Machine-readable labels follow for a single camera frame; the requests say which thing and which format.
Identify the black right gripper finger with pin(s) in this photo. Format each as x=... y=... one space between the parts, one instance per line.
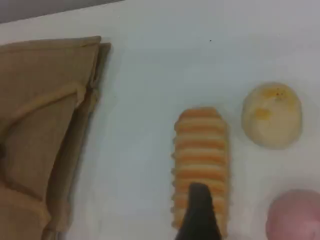
x=198 y=215

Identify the brown jute tote bag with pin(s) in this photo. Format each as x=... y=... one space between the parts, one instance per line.
x=37 y=125

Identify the orange striped bread loaf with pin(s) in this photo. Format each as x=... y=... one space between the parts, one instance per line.
x=201 y=150

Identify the pink round ball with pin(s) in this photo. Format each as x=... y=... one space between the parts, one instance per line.
x=295 y=217

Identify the round pale yellow bun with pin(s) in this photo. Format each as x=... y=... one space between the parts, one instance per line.
x=271 y=120

